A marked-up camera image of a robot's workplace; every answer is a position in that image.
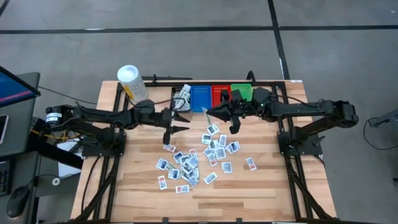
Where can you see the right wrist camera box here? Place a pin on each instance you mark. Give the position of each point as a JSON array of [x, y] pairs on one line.
[[238, 96]]

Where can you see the white printed sachet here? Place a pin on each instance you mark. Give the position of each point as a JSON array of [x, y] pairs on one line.
[[227, 167], [174, 173], [196, 173], [206, 138], [210, 178], [220, 153]]

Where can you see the white paper sheet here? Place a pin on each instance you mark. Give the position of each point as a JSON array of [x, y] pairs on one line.
[[66, 168]]

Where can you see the white tape roll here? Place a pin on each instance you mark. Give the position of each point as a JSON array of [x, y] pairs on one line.
[[53, 181]]

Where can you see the green plastic basket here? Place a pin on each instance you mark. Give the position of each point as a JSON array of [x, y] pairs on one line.
[[244, 88]]

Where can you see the blue alcohol pad packet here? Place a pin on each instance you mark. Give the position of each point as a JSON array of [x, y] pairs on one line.
[[214, 145], [178, 156], [162, 164], [193, 161]]

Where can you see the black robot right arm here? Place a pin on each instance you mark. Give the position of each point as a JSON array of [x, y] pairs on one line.
[[311, 109]]

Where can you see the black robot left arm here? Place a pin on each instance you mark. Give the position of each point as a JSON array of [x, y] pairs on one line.
[[93, 115]]

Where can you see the blue plastic basket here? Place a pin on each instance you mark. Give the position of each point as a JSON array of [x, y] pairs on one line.
[[200, 99]]

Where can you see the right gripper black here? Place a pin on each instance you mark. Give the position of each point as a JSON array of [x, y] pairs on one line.
[[235, 126]]

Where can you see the translucent white packet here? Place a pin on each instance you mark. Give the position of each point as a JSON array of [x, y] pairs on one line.
[[185, 159]]

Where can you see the white smartphone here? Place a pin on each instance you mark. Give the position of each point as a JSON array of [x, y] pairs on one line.
[[3, 129]]

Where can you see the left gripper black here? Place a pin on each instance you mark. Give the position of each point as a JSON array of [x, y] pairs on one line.
[[167, 137]]

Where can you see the grey side desk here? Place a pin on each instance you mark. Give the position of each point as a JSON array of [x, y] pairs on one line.
[[21, 124]]

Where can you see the dark antiseptic towelette packet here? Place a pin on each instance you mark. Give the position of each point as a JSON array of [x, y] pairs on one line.
[[187, 169], [229, 148], [236, 146], [213, 129]]

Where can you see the black stand bar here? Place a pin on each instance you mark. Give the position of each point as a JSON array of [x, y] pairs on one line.
[[56, 154]]

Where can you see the black computer mouse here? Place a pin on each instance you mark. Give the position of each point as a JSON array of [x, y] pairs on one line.
[[18, 200]]

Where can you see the black plastic basket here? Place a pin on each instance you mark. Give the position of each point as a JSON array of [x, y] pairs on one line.
[[174, 90]]

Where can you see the black keyboard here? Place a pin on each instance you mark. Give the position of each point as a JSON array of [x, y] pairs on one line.
[[3, 183]]

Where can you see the white wipes canister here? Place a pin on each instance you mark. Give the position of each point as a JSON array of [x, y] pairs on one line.
[[133, 82]]

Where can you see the black monitor blue screen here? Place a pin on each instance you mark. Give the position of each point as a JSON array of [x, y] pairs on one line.
[[15, 88]]

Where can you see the crumpled white sachet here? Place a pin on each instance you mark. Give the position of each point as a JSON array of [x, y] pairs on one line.
[[193, 181]]

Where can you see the red plastic basket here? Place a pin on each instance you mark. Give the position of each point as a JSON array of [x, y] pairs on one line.
[[217, 91]]

